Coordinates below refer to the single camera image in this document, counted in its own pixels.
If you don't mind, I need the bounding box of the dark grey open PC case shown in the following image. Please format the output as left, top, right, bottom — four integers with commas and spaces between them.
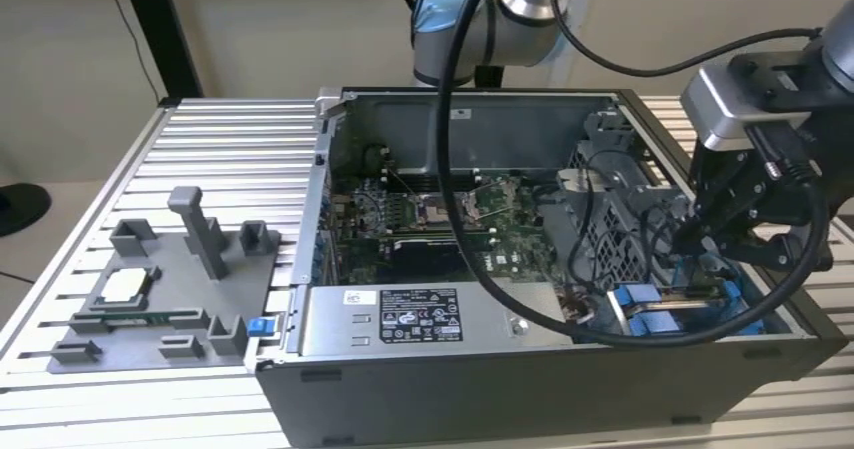
254, 86, 849, 448

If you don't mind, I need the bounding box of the thin black case wire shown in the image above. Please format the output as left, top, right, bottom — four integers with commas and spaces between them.
565, 149, 645, 290

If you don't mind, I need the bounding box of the silver CPU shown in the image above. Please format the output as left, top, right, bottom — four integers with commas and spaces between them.
98, 270, 152, 303

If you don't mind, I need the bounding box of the green motherboard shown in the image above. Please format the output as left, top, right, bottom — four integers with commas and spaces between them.
325, 168, 556, 286

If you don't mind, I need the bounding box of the silver power supply unit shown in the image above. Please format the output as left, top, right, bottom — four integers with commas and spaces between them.
296, 283, 575, 361

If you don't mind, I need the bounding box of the hard disk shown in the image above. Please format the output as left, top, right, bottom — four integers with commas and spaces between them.
613, 271, 743, 315

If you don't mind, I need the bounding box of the grey plastic cage latch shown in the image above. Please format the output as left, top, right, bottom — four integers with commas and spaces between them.
584, 110, 635, 146

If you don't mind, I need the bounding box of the CPU socket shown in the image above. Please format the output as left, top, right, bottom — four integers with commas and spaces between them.
416, 193, 481, 228

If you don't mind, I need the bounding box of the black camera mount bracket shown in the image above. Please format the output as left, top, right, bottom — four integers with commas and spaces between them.
725, 51, 828, 110

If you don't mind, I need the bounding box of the black upright frame post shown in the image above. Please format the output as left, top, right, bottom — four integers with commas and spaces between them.
118, 0, 205, 101

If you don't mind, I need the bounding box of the green RAM stick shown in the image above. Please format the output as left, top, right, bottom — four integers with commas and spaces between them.
75, 310, 201, 323

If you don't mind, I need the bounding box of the black round stand base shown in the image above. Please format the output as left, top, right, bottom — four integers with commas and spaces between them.
0, 182, 51, 238

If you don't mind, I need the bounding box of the thin black wall cable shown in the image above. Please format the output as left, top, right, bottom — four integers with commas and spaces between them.
98, 0, 162, 101

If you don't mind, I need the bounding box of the red brown wire bundle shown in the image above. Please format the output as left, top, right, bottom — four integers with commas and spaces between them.
558, 288, 605, 331

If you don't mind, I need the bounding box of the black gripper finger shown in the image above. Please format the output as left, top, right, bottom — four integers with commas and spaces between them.
669, 143, 768, 266
709, 218, 835, 273

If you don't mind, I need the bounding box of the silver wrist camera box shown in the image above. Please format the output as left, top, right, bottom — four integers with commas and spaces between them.
679, 66, 815, 153

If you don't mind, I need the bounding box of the metal drive cage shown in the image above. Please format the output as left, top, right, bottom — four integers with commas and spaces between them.
538, 138, 701, 290

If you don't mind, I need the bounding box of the black disk wire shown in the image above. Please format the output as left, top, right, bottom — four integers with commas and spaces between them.
637, 201, 696, 271

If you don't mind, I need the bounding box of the grey plastic parts rack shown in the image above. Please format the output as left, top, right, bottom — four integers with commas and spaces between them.
45, 186, 281, 375

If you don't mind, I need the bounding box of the blue disk bay tab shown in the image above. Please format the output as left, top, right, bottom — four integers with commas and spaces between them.
625, 313, 676, 338

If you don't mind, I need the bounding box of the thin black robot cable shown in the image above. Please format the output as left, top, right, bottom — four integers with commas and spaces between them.
546, 0, 825, 77

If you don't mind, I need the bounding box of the black graphics card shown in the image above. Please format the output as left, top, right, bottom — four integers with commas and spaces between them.
385, 236, 472, 278

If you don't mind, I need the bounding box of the metal socket cover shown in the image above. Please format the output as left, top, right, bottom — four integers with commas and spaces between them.
468, 178, 521, 220

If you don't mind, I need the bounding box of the long black robot cable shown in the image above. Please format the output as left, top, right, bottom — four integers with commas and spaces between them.
436, 0, 828, 348

